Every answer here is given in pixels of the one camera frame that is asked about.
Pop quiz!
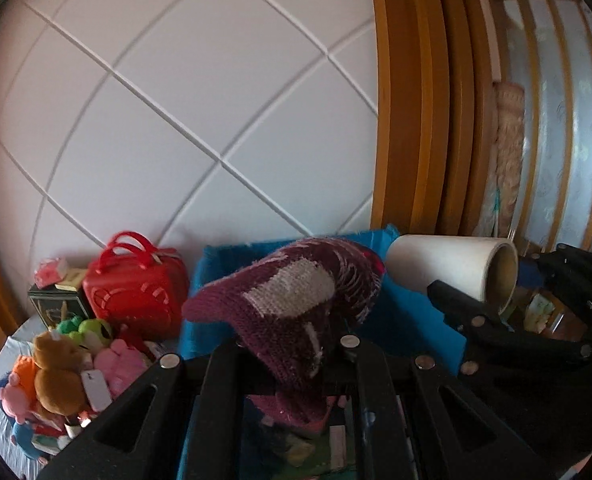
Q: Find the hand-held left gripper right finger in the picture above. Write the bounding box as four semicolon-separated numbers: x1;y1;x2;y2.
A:
326;334;559;480

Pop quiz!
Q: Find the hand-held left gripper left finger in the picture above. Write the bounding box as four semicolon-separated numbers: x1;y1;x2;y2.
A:
38;342;257;480

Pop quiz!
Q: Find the wooden frosted glass screen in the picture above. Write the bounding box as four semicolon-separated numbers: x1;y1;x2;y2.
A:
480;0;592;261

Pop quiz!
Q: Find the black gift box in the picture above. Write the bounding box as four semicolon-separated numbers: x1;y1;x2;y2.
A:
27;282;97;331

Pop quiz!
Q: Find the white roll with cardboard core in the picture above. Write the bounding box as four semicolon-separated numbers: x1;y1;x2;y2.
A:
385;234;520;313

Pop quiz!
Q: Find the yellow notepad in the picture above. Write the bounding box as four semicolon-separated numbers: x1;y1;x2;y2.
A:
56;269;89;292

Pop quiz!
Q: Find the pink plush toy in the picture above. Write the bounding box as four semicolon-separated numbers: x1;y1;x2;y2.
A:
0;380;34;421
93;339;149;396

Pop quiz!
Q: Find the dark blue plush toy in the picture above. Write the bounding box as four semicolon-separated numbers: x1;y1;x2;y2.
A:
10;420;49;463

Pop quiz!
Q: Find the red hard carry case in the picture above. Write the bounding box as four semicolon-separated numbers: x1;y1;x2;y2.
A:
82;231;191;341

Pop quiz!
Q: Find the pink wrapped tissue pack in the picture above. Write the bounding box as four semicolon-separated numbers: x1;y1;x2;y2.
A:
34;257;69;286

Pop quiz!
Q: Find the white paper hang tag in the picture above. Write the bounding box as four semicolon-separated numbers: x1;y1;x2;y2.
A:
80;369;113;411

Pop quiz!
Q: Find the green frog plush toy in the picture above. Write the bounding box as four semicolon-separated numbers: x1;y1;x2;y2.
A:
56;316;114;351

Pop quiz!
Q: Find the brown teddy bear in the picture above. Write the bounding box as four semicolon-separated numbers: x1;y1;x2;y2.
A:
32;334;89;417

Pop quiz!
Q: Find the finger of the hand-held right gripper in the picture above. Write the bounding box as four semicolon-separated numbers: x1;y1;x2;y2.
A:
428;280;592;376
518;244;592;321

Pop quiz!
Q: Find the maroon knit hat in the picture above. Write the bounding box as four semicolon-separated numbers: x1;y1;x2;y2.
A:
182;237;387;428

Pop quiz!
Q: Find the blue plastic storage crate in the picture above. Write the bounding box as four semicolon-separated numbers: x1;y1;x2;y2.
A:
176;225;469;480

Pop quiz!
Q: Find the rolled patterned carpet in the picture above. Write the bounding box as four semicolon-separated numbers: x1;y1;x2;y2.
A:
490;82;526;238

